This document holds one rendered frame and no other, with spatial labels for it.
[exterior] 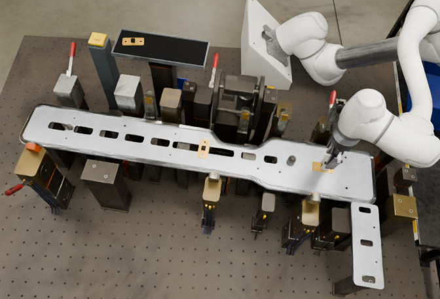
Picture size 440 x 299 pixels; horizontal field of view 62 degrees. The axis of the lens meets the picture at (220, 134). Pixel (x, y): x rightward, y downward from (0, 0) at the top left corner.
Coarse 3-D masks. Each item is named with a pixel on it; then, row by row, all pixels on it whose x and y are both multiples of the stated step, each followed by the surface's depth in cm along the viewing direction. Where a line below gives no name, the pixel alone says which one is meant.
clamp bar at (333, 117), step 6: (336, 102) 131; (342, 102) 131; (336, 108) 134; (342, 108) 129; (330, 114) 136; (336, 114) 137; (330, 120) 139; (336, 120) 138; (324, 126) 142; (330, 132) 143
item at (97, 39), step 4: (92, 32) 148; (92, 36) 147; (96, 36) 147; (100, 36) 148; (104, 36) 148; (92, 40) 146; (96, 40) 146; (100, 40) 146; (104, 40) 147; (92, 44) 146; (96, 44) 146; (100, 44) 145
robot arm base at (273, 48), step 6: (264, 30) 186; (270, 30) 186; (264, 36) 180; (270, 36) 181; (270, 42) 182; (276, 42) 180; (270, 48) 180; (276, 48) 182; (270, 54) 181; (276, 54) 183; (282, 54) 183; (282, 60) 187
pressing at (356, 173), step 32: (32, 128) 143; (96, 128) 145; (128, 128) 145; (160, 128) 146; (192, 128) 147; (128, 160) 139; (160, 160) 139; (192, 160) 140; (224, 160) 141; (256, 160) 141; (320, 160) 143; (352, 160) 144; (288, 192) 137; (320, 192) 136; (352, 192) 137
